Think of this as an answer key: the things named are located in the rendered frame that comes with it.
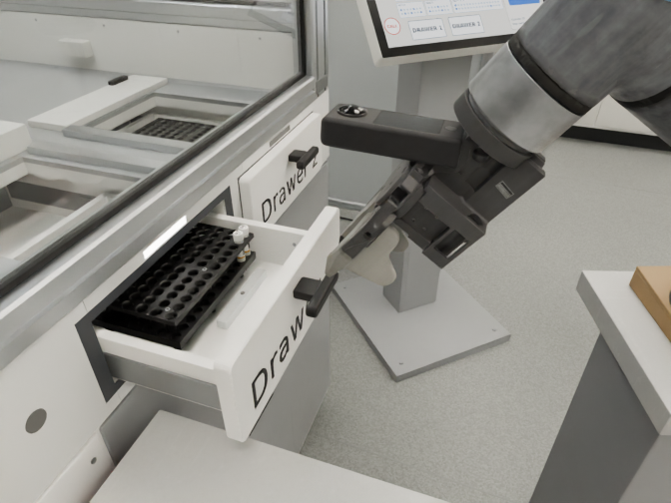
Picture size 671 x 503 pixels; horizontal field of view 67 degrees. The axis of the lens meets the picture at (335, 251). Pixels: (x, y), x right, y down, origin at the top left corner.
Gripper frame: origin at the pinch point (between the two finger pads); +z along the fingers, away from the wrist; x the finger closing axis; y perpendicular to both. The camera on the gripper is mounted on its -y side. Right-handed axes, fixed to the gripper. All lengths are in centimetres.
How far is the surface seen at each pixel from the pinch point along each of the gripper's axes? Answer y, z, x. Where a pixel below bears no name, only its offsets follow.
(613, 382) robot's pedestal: 50, 5, 25
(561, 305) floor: 94, 51, 124
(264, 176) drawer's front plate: -12.4, 14.8, 21.7
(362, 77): -18, 53, 167
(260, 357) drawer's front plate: 0.6, 8.6, -9.3
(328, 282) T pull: 2.0, 4.9, 1.0
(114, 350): -10.9, 18.0, -12.4
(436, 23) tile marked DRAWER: -7, -1, 89
